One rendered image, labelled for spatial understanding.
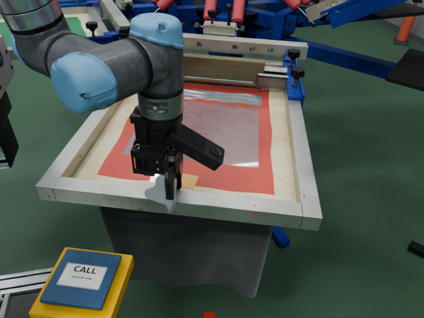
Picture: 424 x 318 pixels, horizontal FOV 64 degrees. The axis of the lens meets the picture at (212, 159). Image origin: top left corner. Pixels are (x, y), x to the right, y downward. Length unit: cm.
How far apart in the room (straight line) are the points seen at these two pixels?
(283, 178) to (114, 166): 40
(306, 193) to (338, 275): 119
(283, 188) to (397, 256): 139
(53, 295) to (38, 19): 41
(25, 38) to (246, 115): 67
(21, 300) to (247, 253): 97
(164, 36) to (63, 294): 42
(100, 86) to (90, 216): 167
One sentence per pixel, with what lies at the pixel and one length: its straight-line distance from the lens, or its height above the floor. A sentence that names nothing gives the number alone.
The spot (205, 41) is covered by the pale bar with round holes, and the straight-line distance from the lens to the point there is 138.
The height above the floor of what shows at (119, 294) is 95.
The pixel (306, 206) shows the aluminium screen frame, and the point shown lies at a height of 99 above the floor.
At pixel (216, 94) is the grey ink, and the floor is 96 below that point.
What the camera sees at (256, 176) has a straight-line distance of 81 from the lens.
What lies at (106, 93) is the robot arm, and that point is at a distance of 45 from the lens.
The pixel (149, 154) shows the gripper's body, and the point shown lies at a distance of 60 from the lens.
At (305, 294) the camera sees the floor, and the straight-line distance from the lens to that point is 179.
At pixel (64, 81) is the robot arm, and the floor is 129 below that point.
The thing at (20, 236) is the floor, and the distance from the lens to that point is 211.
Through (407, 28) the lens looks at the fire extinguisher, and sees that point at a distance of 531.
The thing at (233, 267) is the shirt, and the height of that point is 64.
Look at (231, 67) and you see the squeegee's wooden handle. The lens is 115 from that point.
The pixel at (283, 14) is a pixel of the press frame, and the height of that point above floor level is 105.
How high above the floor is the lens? 148
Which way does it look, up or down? 38 degrees down
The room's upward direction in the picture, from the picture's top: 3 degrees clockwise
